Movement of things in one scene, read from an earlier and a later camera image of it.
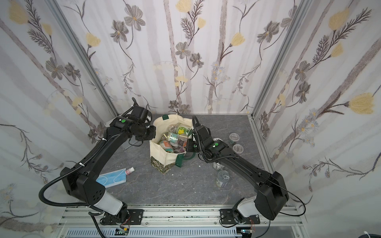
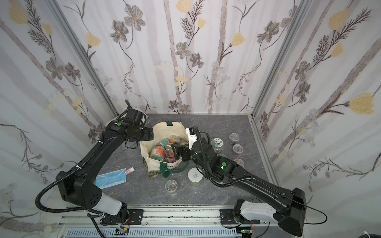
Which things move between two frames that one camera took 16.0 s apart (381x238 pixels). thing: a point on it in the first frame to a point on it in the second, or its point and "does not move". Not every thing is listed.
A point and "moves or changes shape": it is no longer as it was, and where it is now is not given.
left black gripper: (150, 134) does not move
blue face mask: (112, 178) does not move
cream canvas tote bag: (162, 160) moves or changes shape
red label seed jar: (166, 146) to (158, 152)
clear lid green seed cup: (233, 137) does not move
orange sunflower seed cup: (238, 148) does not move
